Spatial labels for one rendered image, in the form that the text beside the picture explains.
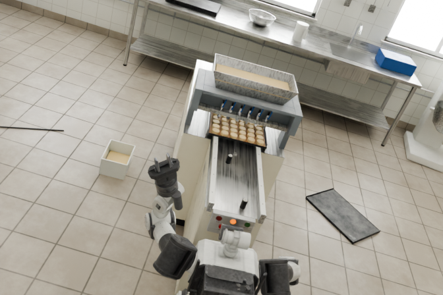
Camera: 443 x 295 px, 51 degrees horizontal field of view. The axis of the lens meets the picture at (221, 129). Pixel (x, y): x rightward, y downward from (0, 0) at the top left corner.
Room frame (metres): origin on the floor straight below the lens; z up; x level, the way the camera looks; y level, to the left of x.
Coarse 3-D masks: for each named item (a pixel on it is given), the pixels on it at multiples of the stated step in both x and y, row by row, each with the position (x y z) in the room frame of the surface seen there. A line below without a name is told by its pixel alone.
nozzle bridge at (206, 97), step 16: (208, 80) 2.77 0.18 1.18; (192, 96) 2.63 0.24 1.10; (208, 96) 2.70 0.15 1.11; (224, 96) 2.63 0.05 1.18; (240, 96) 2.69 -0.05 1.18; (192, 112) 2.71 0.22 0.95; (224, 112) 2.67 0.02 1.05; (256, 112) 2.74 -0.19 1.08; (272, 112) 2.76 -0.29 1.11; (288, 112) 2.69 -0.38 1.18; (288, 128) 2.72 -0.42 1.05
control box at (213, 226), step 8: (216, 216) 1.92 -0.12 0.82; (224, 216) 1.93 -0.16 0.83; (232, 216) 1.94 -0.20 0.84; (240, 216) 1.96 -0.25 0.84; (208, 224) 1.93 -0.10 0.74; (216, 224) 1.93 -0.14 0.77; (232, 224) 1.93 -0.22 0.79; (240, 224) 1.94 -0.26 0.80; (216, 232) 1.93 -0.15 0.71; (248, 232) 1.95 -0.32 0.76
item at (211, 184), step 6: (216, 138) 2.56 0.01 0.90; (216, 144) 2.49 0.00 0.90; (216, 150) 2.43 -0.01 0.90; (216, 156) 2.36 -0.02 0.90; (210, 162) 2.35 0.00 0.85; (216, 162) 2.30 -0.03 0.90; (210, 168) 2.27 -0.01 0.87; (210, 174) 2.18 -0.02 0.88; (210, 180) 2.11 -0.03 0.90; (210, 186) 2.05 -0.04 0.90; (210, 192) 2.00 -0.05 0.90; (210, 198) 1.95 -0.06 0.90; (210, 204) 1.91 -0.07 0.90; (210, 210) 1.92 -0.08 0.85
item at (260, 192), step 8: (256, 152) 2.55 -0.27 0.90; (256, 160) 2.47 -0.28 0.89; (256, 168) 2.40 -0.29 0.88; (256, 176) 2.33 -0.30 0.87; (256, 184) 2.26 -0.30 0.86; (256, 192) 2.20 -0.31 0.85; (256, 200) 2.13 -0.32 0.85; (264, 200) 2.09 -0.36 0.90; (264, 208) 2.02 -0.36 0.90; (264, 216) 1.95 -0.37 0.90
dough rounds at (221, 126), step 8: (216, 120) 2.76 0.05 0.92; (224, 120) 2.79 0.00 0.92; (232, 120) 2.83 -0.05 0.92; (240, 120) 2.87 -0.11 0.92; (216, 128) 2.65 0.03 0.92; (224, 128) 2.68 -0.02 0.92; (232, 128) 2.71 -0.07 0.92; (240, 128) 2.75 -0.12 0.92; (248, 128) 2.81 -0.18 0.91; (256, 128) 2.82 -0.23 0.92; (232, 136) 2.62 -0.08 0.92; (240, 136) 2.64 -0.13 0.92; (248, 136) 2.70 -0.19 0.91; (256, 136) 2.72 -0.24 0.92; (256, 144) 2.65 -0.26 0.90; (264, 144) 2.68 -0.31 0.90
